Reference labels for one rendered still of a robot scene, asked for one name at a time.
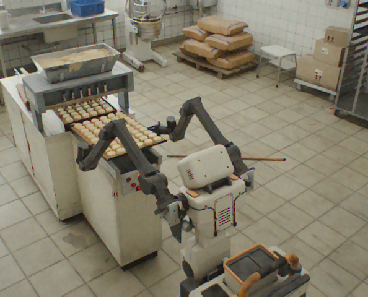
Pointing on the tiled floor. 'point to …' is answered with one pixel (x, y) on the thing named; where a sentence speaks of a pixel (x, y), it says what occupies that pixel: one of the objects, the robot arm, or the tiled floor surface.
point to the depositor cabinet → (47, 151)
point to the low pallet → (215, 65)
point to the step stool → (279, 59)
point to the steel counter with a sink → (22, 26)
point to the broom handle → (240, 158)
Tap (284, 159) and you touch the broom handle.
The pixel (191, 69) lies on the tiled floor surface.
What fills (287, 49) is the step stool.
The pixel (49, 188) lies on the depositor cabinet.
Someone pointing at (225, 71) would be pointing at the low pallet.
